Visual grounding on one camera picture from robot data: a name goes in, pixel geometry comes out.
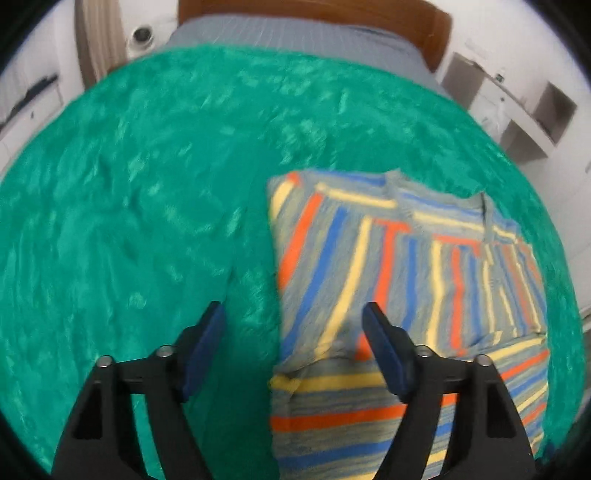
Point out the beige curtain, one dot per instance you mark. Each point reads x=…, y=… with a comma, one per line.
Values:
x=100, y=40

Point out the green floral bedspread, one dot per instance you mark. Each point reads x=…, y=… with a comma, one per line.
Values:
x=146, y=200

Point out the wooden headboard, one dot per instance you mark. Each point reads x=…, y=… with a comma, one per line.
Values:
x=420, y=22

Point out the white round fan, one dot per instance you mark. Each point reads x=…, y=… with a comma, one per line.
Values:
x=141, y=38

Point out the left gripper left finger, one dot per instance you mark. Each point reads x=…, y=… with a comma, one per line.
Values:
x=100, y=441

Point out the white plastic bag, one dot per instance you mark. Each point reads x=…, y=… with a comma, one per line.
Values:
x=496, y=121

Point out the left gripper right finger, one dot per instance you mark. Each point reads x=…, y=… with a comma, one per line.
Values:
x=488, y=439

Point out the white drawer cabinet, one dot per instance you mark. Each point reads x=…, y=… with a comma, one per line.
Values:
x=27, y=123

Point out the white desk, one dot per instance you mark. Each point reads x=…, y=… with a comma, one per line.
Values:
x=470, y=86

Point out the black clothes on cabinet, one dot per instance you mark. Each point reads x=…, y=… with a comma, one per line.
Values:
x=34, y=91

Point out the striped knit sweater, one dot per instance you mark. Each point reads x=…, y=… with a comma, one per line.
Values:
x=454, y=273

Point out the white wardrobe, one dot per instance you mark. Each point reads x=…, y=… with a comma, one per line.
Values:
x=564, y=180

